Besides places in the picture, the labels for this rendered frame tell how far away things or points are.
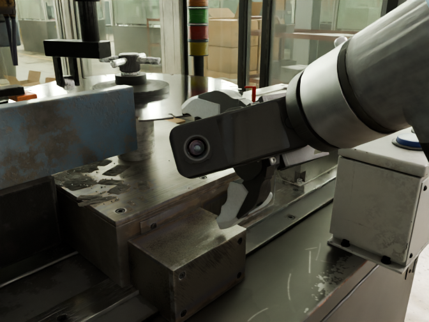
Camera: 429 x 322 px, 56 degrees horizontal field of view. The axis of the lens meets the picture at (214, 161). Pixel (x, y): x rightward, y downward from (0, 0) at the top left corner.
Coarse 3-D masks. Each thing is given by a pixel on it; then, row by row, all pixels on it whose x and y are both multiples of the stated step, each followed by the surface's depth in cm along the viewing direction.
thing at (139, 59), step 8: (112, 56) 58; (120, 56) 57; (128, 56) 56; (136, 56) 57; (144, 56) 61; (112, 64) 53; (120, 64) 54; (128, 64) 57; (136, 64) 57; (144, 64) 57; (152, 64) 57; (128, 72) 57; (136, 72) 58
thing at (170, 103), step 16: (80, 80) 67; (96, 80) 67; (176, 80) 67; (192, 80) 67; (208, 80) 67; (224, 80) 67; (160, 96) 56; (176, 96) 56; (192, 96) 56; (144, 112) 47; (160, 112) 47; (176, 112) 47
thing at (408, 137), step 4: (400, 136) 53; (404, 136) 53; (408, 136) 53; (412, 136) 53; (396, 140) 53; (400, 140) 52; (404, 140) 52; (408, 140) 51; (412, 140) 51; (416, 140) 51; (404, 144) 52; (408, 144) 51; (412, 144) 51; (416, 144) 51
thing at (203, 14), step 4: (188, 8) 81; (192, 8) 81; (196, 8) 80; (200, 8) 80; (204, 8) 81; (208, 8) 82; (188, 12) 82; (192, 12) 81; (196, 12) 81; (200, 12) 81; (204, 12) 81; (188, 16) 82; (192, 16) 81; (196, 16) 81; (200, 16) 81; (204, 16) 81; (188, 20) 82; (192, 20) 81; (196, 20) 81; (200, 20) 81; (204, 20) 82
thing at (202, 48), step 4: (188, 40) 85; (192, 40) 85; (196, 40) 85; (200, 40) 85; (204, 40) 85; (208, 40) 85; (188, 44) 84; (192, 44) 83; (196, 44) 83; (200, 44) 83; (204, 44) 83; (188, 48) 84; (192, 48) 84; (196, 48) 83; (200, 48) 83; (204, 48) 84; (208, 48) 85; (188, 52) 85; (192, 52) 84; (196, 52) 84; (200, 52) 84; (204, 52) 84
